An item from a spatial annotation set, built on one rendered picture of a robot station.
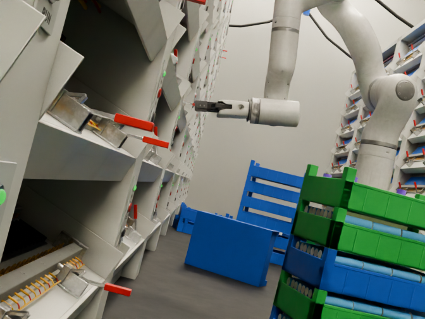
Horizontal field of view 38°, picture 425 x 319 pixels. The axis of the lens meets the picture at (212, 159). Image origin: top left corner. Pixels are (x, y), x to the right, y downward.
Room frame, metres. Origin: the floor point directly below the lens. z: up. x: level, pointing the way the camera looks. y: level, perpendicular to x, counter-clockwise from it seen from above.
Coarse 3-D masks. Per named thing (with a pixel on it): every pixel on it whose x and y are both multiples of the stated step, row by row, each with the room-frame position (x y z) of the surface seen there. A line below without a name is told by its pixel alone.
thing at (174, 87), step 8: (176, 32) 1.09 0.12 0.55; (184, 32) 1.10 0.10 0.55; (176, 40) 1.09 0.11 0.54; (176, 56) 1.53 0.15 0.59; (168, 64) 1.16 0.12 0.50; (168, 72) 1.22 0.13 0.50; (168, 80) 1.29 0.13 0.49; (176, 80) 1.40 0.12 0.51; (184, 80) 1.70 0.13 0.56; (168, 88) 1.36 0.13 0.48; (176, 88) 1.48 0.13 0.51; (184, 88) 1.70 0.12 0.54; (168, 96) 1.44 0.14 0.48; (176, 96) 1.58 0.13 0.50; (168, 104) 1.56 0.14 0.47; (176, 104) 1.70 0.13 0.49
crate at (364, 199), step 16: (352, 176) 1.18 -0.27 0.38; (304, 192) 1.35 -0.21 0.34; (320, 192) 1.27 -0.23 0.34; (336, 192) 1.20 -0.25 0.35; (352, 192) 1.18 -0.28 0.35; (368, 192) 1.19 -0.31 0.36; (384, 192) 1.20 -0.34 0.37; (352, 208) 1.19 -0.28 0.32; (368, 208) 1.19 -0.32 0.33; (384, 208) 1.20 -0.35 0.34; (400, 208) 1.21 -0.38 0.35; (416, 208) 1.22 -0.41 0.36; (400, 224) 1.34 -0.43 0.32; (416, 224) 1.22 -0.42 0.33
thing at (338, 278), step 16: (288, 256) 1.35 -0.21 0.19; (304, 256) 1.27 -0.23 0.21; (288, 272) 1.33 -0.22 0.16; (304, 272) 1.25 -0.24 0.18; (320, 272) 1.19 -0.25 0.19; (336, 272) 1.18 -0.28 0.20; (352, 272) 1.19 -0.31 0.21; (368, 272) 1.20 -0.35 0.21; (320, 288) 1.18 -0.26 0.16; (336, 288) 1.19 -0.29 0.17; (352, 288) 1.19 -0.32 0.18; (368, 288) 1.20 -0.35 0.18; (384, 288) 1.21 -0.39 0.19; (400, 288) 1.22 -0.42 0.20; (416, 288) 1.23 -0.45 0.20; (400, 304) 1.22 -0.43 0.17; (416, 304) 1.23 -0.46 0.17
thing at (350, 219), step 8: (312, 208) 1.32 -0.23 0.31; (328, 216) 1.23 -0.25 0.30; (352, 216) 1.20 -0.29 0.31; (360, 224) 1.20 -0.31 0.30; (368, 224) 1.20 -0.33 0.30; (376, 224) 1.21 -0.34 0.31; (392, 232) 1.22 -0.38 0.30; (400, 232) 1.22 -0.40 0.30; (408, 232) 1.23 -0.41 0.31; (416, 240) 1.23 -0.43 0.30; (424, 240) 1.23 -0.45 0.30
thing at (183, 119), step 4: (188, 88) 1.79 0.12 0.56; (188, 92) 1.79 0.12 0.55; (184, 96) 1.79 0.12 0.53; (184, 108) 2.40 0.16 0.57; (188, 108) 2.40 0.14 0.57; (180, 112) 1.92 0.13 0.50; (184, 112) 2.03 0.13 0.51; (188, 112) 2.40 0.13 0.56; (192, 112) 2.40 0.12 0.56; (180, 116) 2.01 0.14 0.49; (184, 116) 2.13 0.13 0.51; (188, 116) 2.40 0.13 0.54; (180, 120) 2.09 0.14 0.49; (184, 120) 2.22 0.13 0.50; (188, 120) 2.40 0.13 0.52; (180, 124) 2.18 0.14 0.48; (184, 124) 2.32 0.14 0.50; (180, 128) 2.30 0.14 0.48
